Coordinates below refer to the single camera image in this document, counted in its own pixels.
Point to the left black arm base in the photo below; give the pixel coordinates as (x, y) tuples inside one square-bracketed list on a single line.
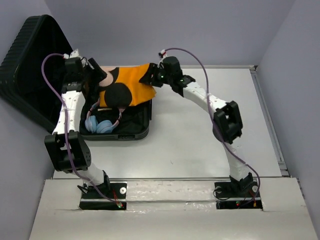
[(90, 199)]

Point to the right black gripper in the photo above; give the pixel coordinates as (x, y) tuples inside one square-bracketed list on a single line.
[(153, 69)]

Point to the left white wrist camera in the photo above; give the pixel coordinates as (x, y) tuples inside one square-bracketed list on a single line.
[(74, 54)]

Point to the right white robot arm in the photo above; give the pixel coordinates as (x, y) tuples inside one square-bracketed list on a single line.
[(225, 117)]

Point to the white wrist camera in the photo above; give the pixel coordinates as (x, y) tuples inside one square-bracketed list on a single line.
[(74, 54), (162, 55)]

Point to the blue pink cat-ear headphones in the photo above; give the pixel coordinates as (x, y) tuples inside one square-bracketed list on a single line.
[(103, 127)]

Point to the orange black patterned cloth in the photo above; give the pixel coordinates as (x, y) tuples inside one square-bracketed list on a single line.
[(121, 88)]

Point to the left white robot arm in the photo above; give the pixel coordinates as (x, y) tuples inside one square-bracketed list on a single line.
[(68, 127)]

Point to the black hard-shell suitcase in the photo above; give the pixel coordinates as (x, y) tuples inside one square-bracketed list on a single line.
[(22, 84)]

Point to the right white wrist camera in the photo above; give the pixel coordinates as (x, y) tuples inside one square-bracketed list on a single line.
[(162, 55)]

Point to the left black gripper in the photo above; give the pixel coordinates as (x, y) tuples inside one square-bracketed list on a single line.
[(99, 74)]

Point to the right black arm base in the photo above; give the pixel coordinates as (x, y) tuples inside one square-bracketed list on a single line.
[(228, 199)]

